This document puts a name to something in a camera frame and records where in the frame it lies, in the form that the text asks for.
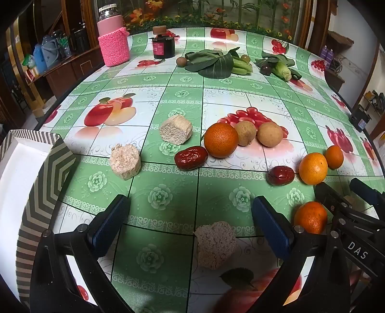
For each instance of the small orange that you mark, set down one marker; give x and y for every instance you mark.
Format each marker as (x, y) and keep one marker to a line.
(334, 156)

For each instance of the green peppers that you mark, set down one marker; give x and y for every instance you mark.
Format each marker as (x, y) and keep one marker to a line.
(240, 66)

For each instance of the green grape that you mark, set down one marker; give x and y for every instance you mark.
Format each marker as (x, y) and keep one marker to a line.
(245, 57)

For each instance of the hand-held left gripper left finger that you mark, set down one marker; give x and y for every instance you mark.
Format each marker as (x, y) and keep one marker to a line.
(109, 225)

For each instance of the green fruit print tablecloth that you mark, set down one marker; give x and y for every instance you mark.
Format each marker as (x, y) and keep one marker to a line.
(168, 186)

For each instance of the blue plastic jug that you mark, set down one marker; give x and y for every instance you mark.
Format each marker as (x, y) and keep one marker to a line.
(38, 59)

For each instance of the corn cob with husk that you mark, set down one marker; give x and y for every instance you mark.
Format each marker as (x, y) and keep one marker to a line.
(282, 71)

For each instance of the black device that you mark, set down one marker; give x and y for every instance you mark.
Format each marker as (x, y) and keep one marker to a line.
(359, 118)

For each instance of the smooth red date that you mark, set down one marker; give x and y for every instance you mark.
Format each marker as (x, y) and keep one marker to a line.
(280, 175)

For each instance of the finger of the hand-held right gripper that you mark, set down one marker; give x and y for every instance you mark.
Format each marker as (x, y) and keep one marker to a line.
(367, 191)
(329, 195)

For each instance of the large green leaves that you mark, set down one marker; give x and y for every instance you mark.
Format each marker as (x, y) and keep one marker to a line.
(210, 63)

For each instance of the grey-blue plastic jug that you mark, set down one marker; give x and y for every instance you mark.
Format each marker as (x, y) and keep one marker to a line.
(50, 54)

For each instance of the heart-shaped puffed grain cake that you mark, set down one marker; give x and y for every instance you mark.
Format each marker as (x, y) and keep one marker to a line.
(215, 245)

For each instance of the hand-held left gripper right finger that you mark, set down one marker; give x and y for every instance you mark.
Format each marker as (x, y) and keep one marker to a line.
(270, 228)

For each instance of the rectangular puffed grain cake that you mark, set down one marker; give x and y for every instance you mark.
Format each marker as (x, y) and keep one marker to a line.
(176, 129)

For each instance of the pink bottle with knitted sleeve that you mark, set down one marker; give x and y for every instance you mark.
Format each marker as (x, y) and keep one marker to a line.
(112, 39)

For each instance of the wooden cabinet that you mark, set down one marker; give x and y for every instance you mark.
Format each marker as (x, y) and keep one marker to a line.
(69, 72)

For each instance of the dark green leaves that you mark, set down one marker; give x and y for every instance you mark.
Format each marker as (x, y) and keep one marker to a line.
(275, 58)

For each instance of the wrinkled red date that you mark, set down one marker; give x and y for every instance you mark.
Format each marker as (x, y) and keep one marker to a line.
(191, 157)

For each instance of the dark jar with wooden lid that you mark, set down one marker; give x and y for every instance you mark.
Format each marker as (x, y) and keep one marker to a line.
(163, 43)

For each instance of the dark purple passion fruit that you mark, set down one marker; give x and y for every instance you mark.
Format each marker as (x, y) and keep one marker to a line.
(266, 69)

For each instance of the green white packet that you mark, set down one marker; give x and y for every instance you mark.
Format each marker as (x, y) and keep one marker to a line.
(28, 62)

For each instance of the decorative plant screen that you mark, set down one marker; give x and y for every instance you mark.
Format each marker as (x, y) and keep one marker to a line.
(216, 13)

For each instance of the large orange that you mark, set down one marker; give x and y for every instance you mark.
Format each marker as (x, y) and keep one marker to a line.
(221, 140)

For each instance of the purple bottles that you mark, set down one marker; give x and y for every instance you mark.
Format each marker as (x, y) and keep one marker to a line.
(327, 53)

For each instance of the striped cardboard box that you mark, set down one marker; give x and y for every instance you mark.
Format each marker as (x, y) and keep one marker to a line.
(18, 168)

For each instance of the round puffed grain cake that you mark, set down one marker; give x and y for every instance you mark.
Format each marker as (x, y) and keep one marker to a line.
(124, 161)

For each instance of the small brown fruit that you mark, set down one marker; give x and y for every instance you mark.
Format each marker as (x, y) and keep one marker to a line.
(181, 61)

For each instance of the brown longan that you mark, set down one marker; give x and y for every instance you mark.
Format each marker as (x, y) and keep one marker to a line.
(269, 134)
(245, 133)

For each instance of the black pot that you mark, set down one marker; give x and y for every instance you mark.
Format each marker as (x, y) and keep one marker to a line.
(79, 37)

